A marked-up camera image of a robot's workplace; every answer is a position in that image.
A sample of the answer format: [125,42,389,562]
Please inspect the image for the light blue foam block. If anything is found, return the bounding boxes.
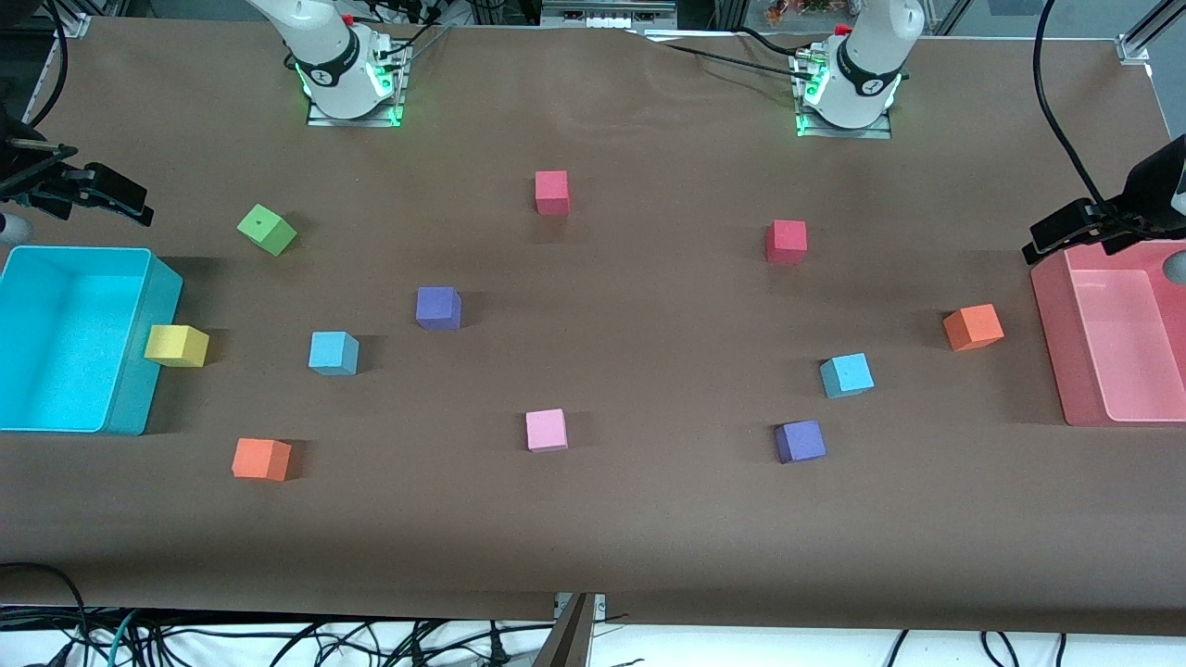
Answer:
[819,352,876,400]
[309,331,360,377]

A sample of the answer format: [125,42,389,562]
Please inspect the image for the pink plastic bin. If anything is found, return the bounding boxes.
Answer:
[1030,239,1186,428]

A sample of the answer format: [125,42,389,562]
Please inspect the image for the orange foam block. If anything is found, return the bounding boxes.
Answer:
[942,304,1005,353]
[232,437,293,483]

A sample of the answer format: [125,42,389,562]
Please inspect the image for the green foam block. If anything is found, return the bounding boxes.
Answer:
[237,204,298,258]

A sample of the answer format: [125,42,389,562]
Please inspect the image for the yellow foam block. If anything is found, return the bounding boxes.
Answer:
[144,324,210,369]

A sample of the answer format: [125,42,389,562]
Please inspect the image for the cyan plastic bin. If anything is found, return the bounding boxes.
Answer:
[0,245,184,436]

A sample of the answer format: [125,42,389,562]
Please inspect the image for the red foam block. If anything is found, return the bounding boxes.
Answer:
[535,170,571,217]
[765,220,808,266]

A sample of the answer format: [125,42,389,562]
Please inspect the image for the purple foam block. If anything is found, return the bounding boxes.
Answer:
[415,286,462,332]
[775,420,827,465]

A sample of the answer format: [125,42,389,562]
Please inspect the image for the pink foam block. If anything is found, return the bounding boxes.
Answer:
[525,409,569,454]

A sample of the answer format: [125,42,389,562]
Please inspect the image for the grey power strip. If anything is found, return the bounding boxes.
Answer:
[540,0,679,31]

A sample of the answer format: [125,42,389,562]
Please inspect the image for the brown table cover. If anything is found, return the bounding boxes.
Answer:
[0,16,1186,637]

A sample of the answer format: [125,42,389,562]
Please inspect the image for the dark metal bar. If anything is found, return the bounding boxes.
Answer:
[531,594,597,667]

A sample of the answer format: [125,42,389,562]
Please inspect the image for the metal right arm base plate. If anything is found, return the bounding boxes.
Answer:
[306,42,406,129]

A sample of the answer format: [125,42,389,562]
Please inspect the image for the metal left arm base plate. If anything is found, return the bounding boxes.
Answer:
[795,51,893,140]

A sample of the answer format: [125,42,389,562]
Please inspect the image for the black right arm base cable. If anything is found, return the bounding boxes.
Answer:
[366,0,457,68]

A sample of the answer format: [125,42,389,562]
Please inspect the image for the black arm base cable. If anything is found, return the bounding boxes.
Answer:
[646,26,816,82]
[366,0,457,68]

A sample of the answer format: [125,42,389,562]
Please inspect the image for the black looped floor cable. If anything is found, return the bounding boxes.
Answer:
[0,561,91,667]

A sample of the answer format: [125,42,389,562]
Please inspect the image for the black left arm base cable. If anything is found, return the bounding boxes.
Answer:
[646,26,816,82]

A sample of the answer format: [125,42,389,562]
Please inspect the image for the teal floor cable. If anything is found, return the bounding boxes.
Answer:
[105,609,142,667]

